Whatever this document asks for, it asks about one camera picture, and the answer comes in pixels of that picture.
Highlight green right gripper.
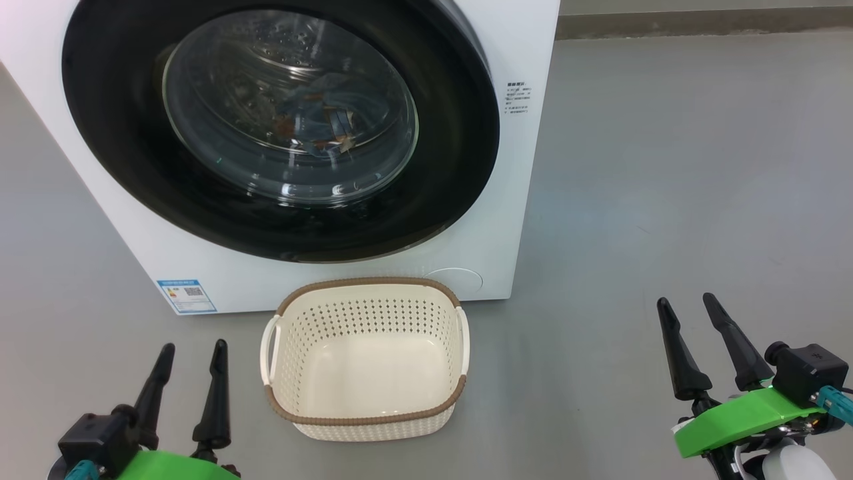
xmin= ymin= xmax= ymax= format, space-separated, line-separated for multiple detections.
xmin=656 ymin=293 xmax=830 ymax=459

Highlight white front-load washing machine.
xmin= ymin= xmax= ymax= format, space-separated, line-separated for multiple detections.
xmin=0 ymin=0 xmax=562 ymax=315

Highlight round white filter cover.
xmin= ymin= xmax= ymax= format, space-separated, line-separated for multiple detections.
xmin=425 ymin=267 xmax=484 ymax=295

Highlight cream perforated laundry basket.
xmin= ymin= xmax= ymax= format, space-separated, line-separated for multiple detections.
xmin=260 ymin=277 xmax=471 ymax=443

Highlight blue energy label sticker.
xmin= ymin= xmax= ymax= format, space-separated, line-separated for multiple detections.
xmin=157 ymin=279 xmax=218 ymax=314

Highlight black round glass washer door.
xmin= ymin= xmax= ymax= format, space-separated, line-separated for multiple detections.
xmin=61 ymin=0 xmax=501 ymax=264

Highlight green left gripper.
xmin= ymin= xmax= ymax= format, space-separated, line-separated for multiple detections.
xmin=117 ymin=339 xmax=241 ymax=480

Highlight washing machine drum opening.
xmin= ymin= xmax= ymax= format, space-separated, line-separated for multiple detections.
xmin=167 ymin=10 xmax=417 ymax=201

